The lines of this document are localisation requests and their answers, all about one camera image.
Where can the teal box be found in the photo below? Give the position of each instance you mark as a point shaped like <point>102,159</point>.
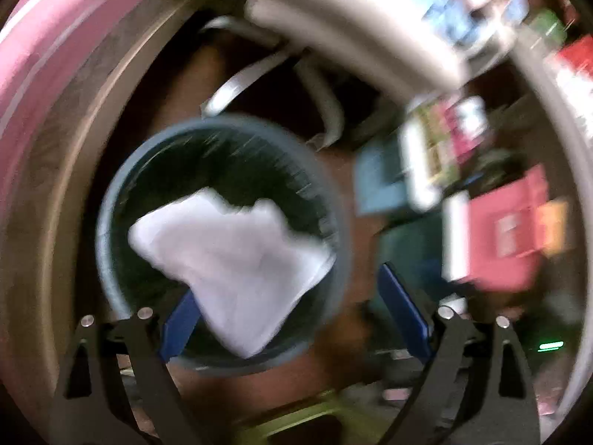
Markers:
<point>377,181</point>

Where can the white tissue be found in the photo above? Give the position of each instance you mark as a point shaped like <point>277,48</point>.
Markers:
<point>231,259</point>

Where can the beige bed base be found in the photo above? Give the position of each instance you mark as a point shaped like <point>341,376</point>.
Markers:
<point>69,171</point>

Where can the red box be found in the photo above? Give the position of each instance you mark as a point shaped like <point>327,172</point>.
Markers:
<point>500,241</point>

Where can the pink striped bed sheet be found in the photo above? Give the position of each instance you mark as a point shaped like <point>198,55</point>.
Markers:
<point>46,55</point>

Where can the blue round trash bin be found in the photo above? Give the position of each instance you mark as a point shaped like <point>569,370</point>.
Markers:
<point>231,162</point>

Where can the white and green package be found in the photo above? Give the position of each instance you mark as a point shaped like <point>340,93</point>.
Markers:
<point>431,148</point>

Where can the yellow-green object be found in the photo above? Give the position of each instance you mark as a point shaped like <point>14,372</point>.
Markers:
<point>315,415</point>

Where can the orange packet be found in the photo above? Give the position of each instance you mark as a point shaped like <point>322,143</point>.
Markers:
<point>553,227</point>

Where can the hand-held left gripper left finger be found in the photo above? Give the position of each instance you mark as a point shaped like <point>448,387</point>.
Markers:
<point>179,322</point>

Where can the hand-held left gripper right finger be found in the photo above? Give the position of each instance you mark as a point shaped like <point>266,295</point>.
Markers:
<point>403,308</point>

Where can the white tubular rack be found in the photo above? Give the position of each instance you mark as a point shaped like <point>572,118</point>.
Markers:
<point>352,23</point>

